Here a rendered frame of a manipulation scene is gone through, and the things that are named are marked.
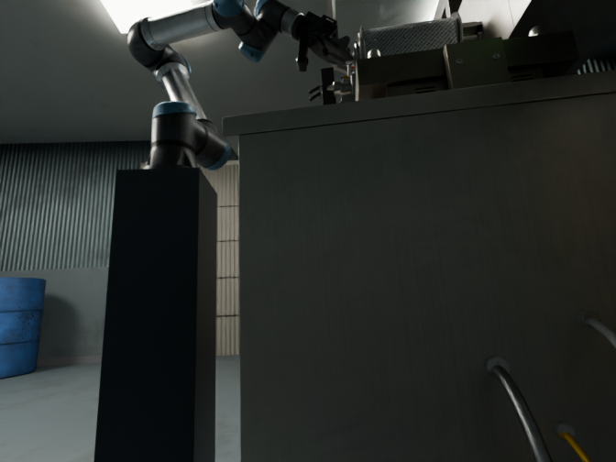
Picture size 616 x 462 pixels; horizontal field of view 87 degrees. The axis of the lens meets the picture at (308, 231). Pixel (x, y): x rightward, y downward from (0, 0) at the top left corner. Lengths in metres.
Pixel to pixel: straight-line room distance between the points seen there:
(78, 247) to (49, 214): 0.59
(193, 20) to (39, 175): 4.48
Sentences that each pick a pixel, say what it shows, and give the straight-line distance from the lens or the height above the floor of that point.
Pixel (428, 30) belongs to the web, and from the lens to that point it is 1.06.
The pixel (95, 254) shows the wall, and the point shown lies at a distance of 4.79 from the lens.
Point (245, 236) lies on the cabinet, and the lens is 0.55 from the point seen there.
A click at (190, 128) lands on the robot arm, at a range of 1.01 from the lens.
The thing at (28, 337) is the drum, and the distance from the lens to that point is 4.45.
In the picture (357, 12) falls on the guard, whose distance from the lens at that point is 1.84.
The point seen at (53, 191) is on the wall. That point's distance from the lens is 5.28.
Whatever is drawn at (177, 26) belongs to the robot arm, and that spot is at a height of 1.39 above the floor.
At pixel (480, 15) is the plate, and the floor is 1.30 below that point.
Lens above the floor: 0.56
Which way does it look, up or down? 12 degrees up
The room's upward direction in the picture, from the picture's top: 3 degrees counter-clockwise
